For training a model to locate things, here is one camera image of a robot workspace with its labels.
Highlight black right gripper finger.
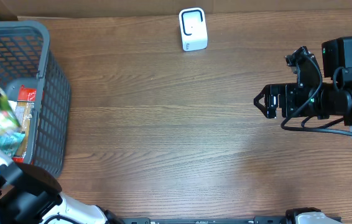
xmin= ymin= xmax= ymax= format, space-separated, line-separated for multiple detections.
xmin=254 ymin=98 xmax=277 ymax=119
xmin=254 ymin=84 xmax=277 ymax=102

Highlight green snack packet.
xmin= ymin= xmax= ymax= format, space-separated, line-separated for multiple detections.
xmin=0 ymin=88 xmax=21 ymax=136

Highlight orange spaghetti packet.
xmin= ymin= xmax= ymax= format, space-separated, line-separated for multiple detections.
xmin=13 ymin=85 xmax=37 ymax=162

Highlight teal snack packet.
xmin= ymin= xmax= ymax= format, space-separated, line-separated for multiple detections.
xmin=0 ymin=133 xmax=25 ymax=157

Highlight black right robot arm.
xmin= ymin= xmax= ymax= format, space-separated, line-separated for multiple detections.
xmin=253 ymin=36 xmax=352 ymax=138

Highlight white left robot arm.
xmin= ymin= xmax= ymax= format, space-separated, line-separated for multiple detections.
xmin=0 ymin=150 xmax=119 ymax=223

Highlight white barcode scanner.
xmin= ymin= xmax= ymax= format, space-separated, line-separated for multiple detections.
xmin=178 ymin=7 xmax=208 ymax=52

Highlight grey plastic shopping basket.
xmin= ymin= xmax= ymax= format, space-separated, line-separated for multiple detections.
xmin=0 ymin=21 xmax=72 ymax=177

